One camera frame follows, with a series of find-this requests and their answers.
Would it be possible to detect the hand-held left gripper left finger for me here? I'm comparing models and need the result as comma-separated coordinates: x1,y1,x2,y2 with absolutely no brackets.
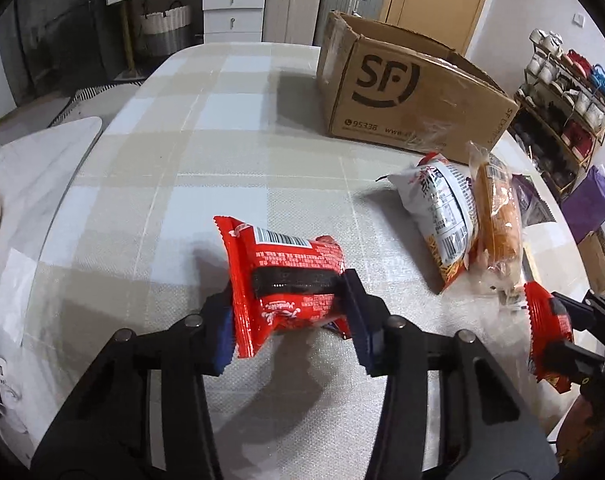
30,280,236,480

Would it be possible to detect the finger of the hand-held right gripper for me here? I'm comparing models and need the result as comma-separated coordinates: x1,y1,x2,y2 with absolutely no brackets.
552,290,605,332
542,340,605,387

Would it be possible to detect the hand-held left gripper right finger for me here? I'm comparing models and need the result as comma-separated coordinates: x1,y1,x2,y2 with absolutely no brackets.
342,269,558,480

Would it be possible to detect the red chip packet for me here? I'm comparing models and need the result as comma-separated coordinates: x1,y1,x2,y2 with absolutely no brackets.
523,281,574,393

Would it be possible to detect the red cookie packet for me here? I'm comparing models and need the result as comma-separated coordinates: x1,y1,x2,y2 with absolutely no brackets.
213,215,350,358

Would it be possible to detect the white red noodle snack packet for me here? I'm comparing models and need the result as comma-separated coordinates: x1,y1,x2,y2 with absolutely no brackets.
386,152,478,293

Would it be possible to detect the brown cardboard box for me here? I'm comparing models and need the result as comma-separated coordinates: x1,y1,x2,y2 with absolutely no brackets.
316,10,520,166

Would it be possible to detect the person's right hand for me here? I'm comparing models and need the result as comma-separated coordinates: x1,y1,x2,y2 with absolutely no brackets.
557,395,605,461

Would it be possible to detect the brown carton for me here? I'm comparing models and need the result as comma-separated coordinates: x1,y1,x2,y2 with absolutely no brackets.
577,230,605,291

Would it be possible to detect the purple bag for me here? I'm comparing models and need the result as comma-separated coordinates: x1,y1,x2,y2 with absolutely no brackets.
562,165,605,246

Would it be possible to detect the purple snack packet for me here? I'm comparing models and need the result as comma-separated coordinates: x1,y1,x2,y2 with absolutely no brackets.
511,174,555,226

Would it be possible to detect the orange bread packet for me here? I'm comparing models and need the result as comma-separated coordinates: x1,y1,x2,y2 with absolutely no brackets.
468,141,525,301

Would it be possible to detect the beige checked tablecloth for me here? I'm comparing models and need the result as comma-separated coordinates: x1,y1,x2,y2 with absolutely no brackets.
30,42,583,480

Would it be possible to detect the wooden shoe rack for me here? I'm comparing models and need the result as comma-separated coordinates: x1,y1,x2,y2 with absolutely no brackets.
512,30,605,201

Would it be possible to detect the white marble side table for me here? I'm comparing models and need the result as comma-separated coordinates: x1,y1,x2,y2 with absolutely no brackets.
0,116,103,441

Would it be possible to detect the black white patterned rug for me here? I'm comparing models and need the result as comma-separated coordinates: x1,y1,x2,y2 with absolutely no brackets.
47,82,143,128

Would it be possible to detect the woven laundry basket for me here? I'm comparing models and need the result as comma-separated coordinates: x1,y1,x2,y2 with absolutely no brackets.
135,2,192,56

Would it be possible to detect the white drawer desk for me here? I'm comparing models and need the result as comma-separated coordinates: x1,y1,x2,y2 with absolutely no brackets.
105,0,268,78

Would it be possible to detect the wooden door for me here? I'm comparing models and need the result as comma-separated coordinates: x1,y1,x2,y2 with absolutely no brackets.
379,0,498,56

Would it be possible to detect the beige suitcase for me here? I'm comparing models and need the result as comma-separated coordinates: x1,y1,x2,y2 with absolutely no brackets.
262,0,328,46

